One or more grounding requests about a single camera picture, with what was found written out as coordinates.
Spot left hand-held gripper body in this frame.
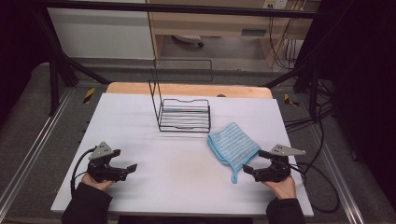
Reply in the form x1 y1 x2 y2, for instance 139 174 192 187
86 141 129 184

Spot black curtain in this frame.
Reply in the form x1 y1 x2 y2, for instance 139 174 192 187
306 0 396 203
0 0 52 125

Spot blue striped cloth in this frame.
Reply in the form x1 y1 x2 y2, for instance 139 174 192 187
206 121 262 185

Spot person's left hand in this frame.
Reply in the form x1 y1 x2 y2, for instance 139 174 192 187
81 173 115 191

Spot black wire rack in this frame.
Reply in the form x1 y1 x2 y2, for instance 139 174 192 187
148 58 215 133

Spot black floor cables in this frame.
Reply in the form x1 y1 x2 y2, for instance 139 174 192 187
284 77 336 133

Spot black metal frame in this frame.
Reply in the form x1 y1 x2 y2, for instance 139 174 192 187
29 0 334 122

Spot white cabinet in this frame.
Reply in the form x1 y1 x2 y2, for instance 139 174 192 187
47 7 156 61

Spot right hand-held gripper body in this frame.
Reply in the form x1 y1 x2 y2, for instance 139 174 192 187
252 144 307 183

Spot bundle of hanging cables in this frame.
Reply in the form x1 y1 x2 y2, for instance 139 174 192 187
268 15 301 71

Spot white board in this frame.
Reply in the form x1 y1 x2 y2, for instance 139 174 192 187
50 92 315 217

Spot white power strip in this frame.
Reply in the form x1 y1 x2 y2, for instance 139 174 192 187
262 0 289 9

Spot hand-held gripper cable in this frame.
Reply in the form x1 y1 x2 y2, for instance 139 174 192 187
70 147 96 197
289 161 341 215

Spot left hand-held gripper cable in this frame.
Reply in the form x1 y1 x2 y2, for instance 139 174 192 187
70 147 96 197

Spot aluminium rail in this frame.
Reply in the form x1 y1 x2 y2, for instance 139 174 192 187
311 124 366 224
0 88 75 214

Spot person's right hand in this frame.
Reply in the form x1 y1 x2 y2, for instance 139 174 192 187
262 175 297 201

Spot light wooden desk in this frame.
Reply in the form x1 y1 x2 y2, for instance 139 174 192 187
146 0 321 69

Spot chair base with caster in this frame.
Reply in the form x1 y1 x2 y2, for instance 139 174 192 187
172 34 205 49

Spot right hand-held gripper cable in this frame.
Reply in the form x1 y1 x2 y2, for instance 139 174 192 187
289 161 341 215

